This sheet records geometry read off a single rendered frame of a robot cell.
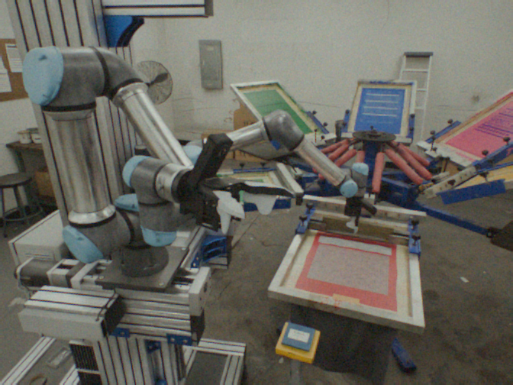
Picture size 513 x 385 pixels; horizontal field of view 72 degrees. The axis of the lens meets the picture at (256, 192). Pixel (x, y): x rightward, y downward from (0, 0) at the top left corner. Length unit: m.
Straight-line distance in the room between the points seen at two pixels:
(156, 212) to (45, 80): 0.35
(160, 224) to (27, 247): 0.86
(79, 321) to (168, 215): 0.53
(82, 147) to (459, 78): 5.44
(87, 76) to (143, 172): 0.28
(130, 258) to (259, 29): 5.36
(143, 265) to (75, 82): 0.55
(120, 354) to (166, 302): 0.64
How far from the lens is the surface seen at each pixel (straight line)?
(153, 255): 1.13
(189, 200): 0.68
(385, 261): 1.80
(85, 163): 0.94
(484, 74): 5.95
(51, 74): 0.87
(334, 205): 2.12
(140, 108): 0.92
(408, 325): 1.45
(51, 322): 1.26
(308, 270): 1.65
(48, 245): 1.50
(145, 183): 0.73
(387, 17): 5.83
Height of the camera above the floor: 1.92
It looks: 24 degrees down
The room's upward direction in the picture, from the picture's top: straight up
